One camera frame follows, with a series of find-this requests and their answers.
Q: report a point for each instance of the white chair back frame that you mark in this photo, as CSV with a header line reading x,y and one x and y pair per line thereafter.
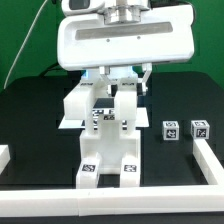
x,y
119,94

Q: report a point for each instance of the white tagged cube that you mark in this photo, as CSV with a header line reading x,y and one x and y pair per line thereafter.
x,y
200,129
170,130

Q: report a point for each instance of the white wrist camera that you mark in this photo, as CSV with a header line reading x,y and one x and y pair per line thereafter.
x,y
77,7

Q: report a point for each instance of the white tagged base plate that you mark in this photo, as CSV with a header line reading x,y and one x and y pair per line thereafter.
x,y
141,119

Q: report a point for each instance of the white U-shaped obstacle fence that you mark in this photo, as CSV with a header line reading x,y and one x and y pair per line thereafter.
x,y
113,201

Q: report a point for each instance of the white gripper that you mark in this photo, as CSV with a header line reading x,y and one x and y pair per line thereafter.
x,y
126,34

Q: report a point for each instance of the white part at left edge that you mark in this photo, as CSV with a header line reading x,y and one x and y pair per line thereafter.
x,y
4,157

